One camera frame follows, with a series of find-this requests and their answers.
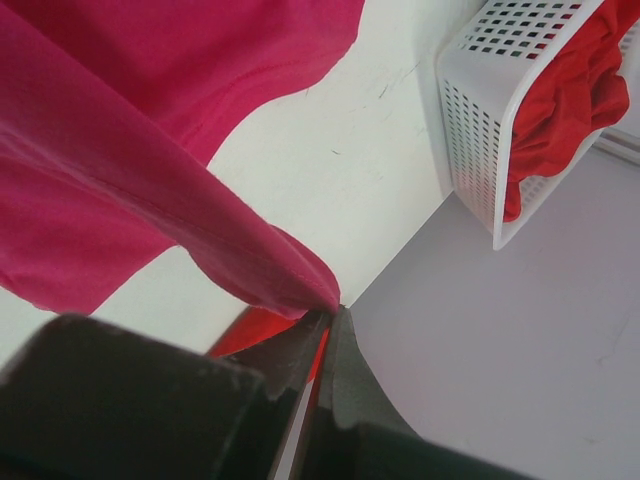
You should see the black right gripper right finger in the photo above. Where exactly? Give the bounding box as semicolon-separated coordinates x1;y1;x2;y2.
300;307;526;479

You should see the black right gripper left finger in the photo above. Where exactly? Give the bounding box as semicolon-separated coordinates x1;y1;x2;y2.
1;313;330;479

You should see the pink t shirt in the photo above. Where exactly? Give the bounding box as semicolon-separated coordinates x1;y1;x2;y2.
1;1;363;318

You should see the white plastic laundry basket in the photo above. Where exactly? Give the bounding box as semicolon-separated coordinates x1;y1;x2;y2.
437;1;639;249

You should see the folded red t shirt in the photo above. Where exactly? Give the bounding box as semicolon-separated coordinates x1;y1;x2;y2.
206;307;332;384

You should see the red crumpled t shirt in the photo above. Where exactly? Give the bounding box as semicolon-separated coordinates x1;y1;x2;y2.
504;1;639;222

